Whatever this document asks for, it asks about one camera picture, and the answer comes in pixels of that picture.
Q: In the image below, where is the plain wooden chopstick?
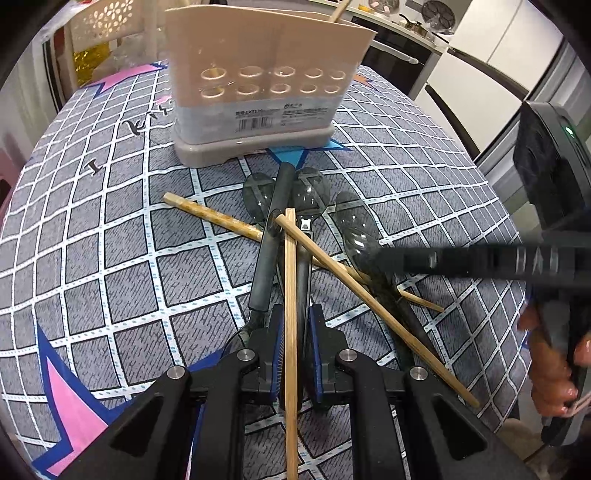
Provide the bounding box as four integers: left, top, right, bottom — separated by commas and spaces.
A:
329, 0, 351, 23
283, 233, 298, 479
274, 214, 482, 409

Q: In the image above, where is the dark translucent spoon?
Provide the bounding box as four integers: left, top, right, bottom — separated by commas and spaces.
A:
292, 166, 332, 324
334, 191, 441, 359
222, 162, 296, 354
242, 172, 274, 227

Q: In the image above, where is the spotted wooden chopstick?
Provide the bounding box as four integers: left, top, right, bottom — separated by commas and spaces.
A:
162, 192, 444, 313

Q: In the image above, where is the person right hand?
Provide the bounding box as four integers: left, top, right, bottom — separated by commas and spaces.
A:
518, 305, 578, 417

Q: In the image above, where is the black built-in oven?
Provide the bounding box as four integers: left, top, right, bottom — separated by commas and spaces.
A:
352, 16, 441, 100

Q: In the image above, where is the grey checked tablecloth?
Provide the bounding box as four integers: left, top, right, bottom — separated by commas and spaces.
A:
1, 66, 518, 479

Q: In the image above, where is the beige utensil holder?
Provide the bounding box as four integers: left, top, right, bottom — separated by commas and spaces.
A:
164, 5, 375, 168

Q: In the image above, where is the beige perforated basket cart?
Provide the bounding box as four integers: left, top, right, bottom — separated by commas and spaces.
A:
63, 1, 158, 87

